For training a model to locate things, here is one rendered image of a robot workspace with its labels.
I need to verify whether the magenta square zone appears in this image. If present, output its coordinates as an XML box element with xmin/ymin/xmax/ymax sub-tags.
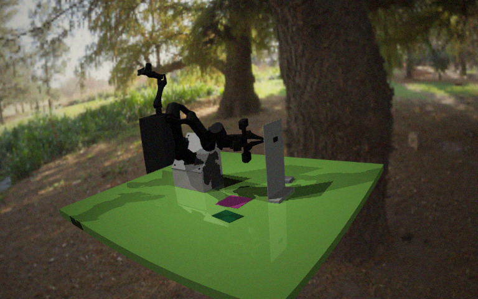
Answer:
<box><xmin>216</xmin><ymin>195</ymin><xmax>252</xmax><ymax>209</ymax></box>

